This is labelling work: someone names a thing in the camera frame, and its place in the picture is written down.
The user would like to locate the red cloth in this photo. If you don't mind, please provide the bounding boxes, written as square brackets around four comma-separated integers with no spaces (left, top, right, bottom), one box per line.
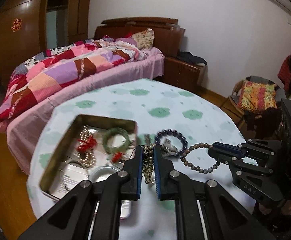
[277,55,291,85]

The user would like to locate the floral pillow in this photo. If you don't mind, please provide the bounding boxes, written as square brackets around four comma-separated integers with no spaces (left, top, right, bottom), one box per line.
[131,28,155,50]

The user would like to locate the white green cloud tablecloth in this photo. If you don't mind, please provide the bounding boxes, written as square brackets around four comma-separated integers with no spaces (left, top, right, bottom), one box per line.
[27,78,261,240]

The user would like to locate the green jade bangle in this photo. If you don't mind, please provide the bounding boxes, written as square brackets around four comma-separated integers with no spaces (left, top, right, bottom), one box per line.
[103,127,132,154]

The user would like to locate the red tassel bead charm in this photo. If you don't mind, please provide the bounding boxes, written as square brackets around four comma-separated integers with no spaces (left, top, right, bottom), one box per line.
[111,151,126,164]

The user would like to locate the dark blue bead bracelet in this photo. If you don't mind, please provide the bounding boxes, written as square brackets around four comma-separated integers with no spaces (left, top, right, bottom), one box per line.
[154,129,189,155]

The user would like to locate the patchwork quilt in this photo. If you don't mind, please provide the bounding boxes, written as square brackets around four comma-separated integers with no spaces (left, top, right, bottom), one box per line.
[0,35,148,128]

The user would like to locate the colourful patterned cushion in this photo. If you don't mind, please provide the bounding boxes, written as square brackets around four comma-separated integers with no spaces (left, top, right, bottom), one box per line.
[237,79,277,113]

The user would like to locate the brown wooden wardrobe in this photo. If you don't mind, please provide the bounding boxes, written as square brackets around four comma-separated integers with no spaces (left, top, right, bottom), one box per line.
[0,0,93,98]

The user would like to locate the brown wooden nightstand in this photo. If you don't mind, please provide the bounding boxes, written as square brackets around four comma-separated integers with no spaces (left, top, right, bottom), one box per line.
[162,55,208,88]

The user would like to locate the bed with pink sheet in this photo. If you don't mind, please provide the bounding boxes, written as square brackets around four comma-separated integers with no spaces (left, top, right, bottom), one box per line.
[0,46,166,175]

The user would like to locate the matte brown bead bracelet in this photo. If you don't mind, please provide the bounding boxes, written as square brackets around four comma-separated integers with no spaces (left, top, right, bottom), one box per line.
[180,142,221,174]

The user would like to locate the silver wristwatch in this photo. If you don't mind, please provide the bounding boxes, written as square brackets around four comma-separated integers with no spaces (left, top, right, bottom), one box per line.
[158,137,180,157]

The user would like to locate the white paper booklet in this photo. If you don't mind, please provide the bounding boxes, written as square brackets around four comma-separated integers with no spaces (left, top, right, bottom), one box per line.
[51,164,103,198]

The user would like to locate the dark folded clothes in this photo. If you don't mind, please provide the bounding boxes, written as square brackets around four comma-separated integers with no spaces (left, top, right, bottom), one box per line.
[177,51,208,67]

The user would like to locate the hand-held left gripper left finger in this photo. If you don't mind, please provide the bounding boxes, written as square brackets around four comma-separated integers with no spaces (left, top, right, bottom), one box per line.
[18,146,144,240]

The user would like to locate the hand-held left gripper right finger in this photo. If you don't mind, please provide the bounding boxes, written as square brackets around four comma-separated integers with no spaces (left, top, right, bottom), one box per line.
[153,145,276,240]

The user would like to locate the grey garment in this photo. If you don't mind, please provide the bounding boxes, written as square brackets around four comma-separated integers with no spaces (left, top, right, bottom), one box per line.
[244,75,282,88]

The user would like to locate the brown wooden headboard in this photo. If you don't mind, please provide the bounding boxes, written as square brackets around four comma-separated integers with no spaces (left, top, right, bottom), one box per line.
[94,17,186,57]

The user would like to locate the red paper decoration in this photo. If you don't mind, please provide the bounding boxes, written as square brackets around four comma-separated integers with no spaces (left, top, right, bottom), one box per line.
[11,18,21,32]

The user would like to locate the rectangular tin box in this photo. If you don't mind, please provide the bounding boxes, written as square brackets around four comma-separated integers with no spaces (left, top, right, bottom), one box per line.
[38,114,138,219]

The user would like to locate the wicker chair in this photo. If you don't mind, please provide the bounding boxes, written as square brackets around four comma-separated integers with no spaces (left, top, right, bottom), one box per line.
[220,75,286,135]

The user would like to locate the red knot ornament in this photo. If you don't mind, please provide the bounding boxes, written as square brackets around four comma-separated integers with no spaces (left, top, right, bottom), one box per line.
[76,135,96,153]

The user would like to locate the glossy brown bead bracelet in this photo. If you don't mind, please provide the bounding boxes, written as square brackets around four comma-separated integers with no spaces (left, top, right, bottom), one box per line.
[141,144,156,185]

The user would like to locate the pearl necklace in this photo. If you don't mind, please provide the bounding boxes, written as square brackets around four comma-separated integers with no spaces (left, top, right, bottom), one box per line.
[77,124,96,168]

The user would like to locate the dark brown garment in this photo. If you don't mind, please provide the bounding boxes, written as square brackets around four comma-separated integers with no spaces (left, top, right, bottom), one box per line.
[244,107,283,136]

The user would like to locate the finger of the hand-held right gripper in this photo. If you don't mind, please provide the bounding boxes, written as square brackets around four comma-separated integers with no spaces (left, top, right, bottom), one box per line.
[212,139,283,157]
[207,147,274,178]

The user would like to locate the thin silver bangle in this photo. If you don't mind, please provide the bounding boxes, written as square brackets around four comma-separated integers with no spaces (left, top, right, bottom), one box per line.
[61,159,89,180]

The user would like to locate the white jade bangle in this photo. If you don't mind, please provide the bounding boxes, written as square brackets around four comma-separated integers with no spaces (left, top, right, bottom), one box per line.
[89,165,120,183]

